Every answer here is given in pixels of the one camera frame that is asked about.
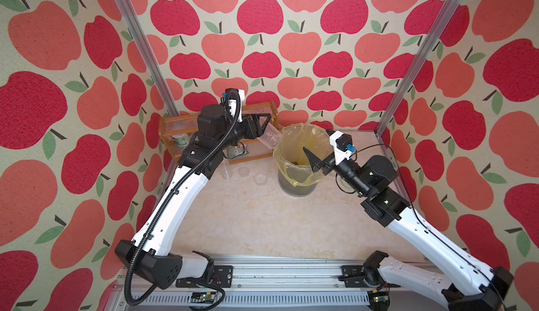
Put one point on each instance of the small circuit board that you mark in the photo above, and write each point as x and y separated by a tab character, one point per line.
203	297

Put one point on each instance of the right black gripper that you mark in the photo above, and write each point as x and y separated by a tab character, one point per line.
318	164

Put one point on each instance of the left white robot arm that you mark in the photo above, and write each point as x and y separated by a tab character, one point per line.
148	254

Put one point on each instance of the white printed cup on shelf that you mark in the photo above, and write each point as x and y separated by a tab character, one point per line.
181	140

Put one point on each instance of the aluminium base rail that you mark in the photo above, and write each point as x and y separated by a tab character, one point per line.
251	283

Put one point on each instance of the grey bin with yellow bag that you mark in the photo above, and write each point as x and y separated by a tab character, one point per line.
295	175

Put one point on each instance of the right aluminium frame post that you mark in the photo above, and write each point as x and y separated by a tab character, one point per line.
432	38

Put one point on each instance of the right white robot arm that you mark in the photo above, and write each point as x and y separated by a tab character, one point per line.
464	282

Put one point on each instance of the tall clear jar with beans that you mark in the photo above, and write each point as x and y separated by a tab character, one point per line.
226	171

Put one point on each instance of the short clear jar with beans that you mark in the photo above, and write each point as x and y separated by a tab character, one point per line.
271	138

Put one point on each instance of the green packet on shelf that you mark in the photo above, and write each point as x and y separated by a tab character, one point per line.
234	152

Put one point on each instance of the orange wooden shelf rack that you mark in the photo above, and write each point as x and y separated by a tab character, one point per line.
206	129

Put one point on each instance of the aluminium frame post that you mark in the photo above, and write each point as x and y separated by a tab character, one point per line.
432	38
131	19

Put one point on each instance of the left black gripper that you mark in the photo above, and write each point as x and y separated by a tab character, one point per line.
257	131

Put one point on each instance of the left aluminium frame post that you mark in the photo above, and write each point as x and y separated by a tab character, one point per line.
131	19

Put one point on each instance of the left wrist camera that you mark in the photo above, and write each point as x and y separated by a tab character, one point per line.
233	100

